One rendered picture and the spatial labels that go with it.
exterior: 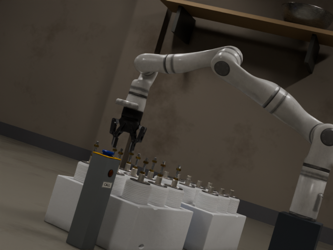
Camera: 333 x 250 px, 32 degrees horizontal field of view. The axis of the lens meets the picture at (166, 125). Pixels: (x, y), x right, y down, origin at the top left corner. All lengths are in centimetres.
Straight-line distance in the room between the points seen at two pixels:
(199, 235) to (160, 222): 39
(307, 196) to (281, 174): 281
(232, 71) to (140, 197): 54
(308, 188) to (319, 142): 16
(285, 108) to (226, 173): 293
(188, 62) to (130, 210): 55
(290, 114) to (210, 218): 67
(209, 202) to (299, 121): 66
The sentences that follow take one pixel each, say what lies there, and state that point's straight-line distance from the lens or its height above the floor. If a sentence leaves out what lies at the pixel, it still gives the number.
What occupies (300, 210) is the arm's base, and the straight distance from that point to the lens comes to 199.
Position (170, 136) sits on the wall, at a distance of 502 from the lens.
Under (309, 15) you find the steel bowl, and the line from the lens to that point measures 448.
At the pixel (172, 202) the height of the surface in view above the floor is 20.
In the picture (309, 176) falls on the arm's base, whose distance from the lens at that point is 198.
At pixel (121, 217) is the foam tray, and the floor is 12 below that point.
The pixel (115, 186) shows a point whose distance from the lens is 209.
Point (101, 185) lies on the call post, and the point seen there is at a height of 22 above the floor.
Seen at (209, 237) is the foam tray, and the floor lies 8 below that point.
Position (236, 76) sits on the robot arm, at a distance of 195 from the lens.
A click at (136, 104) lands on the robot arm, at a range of 204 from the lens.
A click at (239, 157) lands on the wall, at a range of 485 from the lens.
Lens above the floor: 43
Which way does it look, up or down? 1 degrees up
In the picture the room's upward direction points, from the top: 17 degrees clockwise
